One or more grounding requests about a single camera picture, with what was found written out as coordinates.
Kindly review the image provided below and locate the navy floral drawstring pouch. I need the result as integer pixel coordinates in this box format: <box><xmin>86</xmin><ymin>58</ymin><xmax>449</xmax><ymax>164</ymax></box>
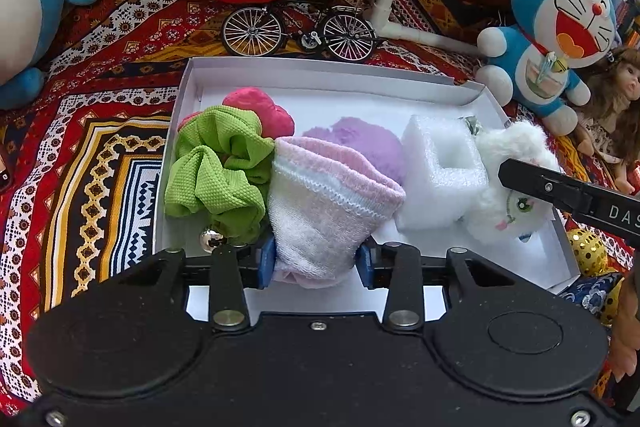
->
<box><xmin>557</xmin><ymin>272</ymin><xmax>623</xmax><ymax>323</ymax></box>

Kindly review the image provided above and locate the blue round plush toy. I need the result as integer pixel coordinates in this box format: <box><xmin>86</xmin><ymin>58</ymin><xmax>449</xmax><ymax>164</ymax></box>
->
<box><xmin>0</xmin><ymin>0</ymin><xmax>100</xmax><ymax>110</ymax></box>

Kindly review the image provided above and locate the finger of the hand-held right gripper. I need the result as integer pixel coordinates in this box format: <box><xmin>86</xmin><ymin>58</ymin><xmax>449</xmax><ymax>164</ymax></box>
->
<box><xmin>499</xmin><ymin>158</ymin><xmax>601</xmax><ymax>228</ymax></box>

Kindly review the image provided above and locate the white plastic pipe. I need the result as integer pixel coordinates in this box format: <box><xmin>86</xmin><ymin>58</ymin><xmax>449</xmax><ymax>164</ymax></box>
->
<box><xmin>362</xmin><ymin>0</ymin><xmax>483</xmax><ymax>58</ymax></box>

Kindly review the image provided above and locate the white fluffy cat plush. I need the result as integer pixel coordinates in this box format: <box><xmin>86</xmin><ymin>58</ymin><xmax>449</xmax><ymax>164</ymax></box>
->
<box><xmin>462</xmin><ymin>119</ymin><xmax>561</xmax><ymax>244</ymax></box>

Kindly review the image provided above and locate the white and pink sock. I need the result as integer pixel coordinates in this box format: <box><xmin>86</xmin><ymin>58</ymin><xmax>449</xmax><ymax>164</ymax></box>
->
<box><xmin>267</xmin><ymin>136</ymin><xmax>407</xmax><ymax>290</ymax></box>

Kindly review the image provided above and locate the person's right hand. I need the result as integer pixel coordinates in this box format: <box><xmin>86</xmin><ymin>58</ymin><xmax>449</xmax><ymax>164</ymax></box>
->
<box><xmin>611</xmin><ymin>267</ymin><xmax>640</xmax><ymax>383</ymax></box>

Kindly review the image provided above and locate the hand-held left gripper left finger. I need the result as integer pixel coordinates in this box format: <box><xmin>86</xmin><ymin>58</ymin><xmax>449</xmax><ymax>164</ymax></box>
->
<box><xmin>117</xmin><ymin>238</ymin><xmax>277</xmax><ymax>334</ymax></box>

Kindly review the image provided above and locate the purple fluffy plush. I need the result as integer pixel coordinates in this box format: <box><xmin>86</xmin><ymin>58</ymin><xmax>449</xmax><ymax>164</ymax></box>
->
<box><xmin>302</xmin><ymin>116</ymin><xmax>406</xmax><ymax>185</ymax></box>

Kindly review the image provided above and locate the white foam block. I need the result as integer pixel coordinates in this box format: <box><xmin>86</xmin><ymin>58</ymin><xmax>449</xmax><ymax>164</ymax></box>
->
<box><xmin>397</xmin><ymin>113</ymin><xmax>488</xmax><ymax>230</ymax></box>

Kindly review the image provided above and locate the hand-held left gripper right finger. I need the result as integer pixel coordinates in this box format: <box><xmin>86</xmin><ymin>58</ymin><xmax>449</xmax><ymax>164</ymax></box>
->
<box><xmin>356</xmin><ymin>241</ymin><xmax>516</xmax><ymax>334</ymax></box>

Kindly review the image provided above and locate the brown-haired doll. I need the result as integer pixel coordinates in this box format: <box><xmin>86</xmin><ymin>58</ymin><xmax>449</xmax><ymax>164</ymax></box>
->
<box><xmin>575</xmin><ymin>47</ymin><xmax>640</xmax><ymax>195</ymax></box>

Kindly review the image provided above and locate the gold sequin soft bow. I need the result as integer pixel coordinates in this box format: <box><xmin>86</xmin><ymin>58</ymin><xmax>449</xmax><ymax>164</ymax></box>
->
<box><xmin>565</xmin><ymin>228</ymin><xmax>626</xmax><ymax>328</ymax></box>

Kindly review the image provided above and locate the pink scrunchie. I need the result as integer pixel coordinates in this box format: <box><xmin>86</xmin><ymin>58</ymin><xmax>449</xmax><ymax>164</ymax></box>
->
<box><xmin>177</xmin><ymin>88</ymin><xmax>295</xmax><ymax>140</ymax></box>

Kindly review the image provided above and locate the white shallow cardboard box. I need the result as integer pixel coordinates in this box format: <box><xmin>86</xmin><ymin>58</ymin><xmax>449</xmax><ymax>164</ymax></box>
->
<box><xmin>155</xmin><ymin>57</ymin><xmax>581</xmax><ymax>323</ymax></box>

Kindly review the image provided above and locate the green scrunchie with silver bell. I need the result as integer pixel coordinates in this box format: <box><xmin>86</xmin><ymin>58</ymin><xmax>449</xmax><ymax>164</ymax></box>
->
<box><xmin>164</xmin><ymin>105</ymin><xmax>277</xmax><ymax>253</ymax></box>

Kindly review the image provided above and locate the black model bicycle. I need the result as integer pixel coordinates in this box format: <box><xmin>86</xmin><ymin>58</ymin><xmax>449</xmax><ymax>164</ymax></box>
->
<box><xmin>221</xmin><ymin>0</ymin><xmax>383</xmax><ymax>62</ymax></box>

